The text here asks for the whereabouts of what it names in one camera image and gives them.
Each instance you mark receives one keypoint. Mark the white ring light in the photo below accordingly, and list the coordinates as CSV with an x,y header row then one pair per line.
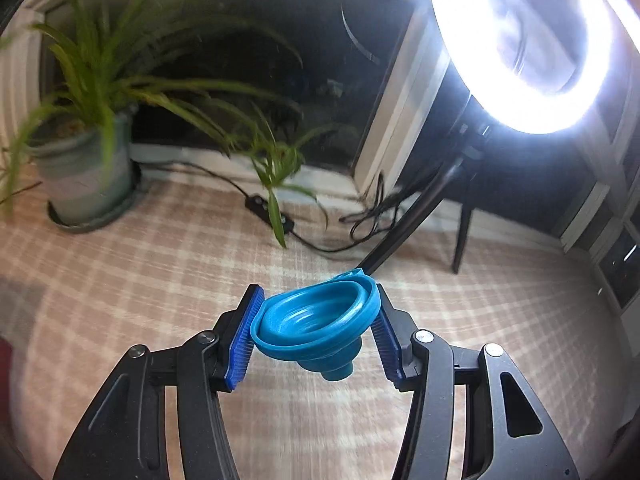
x,y
535,66

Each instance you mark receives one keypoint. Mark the blue silicone funnel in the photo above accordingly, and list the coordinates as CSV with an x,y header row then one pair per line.
x,y
319,327

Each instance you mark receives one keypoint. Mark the green potted plant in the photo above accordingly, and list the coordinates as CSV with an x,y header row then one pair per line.
x,y
104,76

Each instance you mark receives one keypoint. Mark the plaid beige rug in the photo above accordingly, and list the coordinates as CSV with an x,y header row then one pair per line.
x,y
72,305

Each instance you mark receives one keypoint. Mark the dark red storage box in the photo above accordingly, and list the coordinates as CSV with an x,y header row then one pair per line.
x,y
6,352

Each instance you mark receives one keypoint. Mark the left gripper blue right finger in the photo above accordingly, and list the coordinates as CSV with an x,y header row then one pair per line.
x,y
392,330

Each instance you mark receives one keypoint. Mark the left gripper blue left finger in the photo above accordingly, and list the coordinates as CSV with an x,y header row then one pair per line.
x,y
236,343

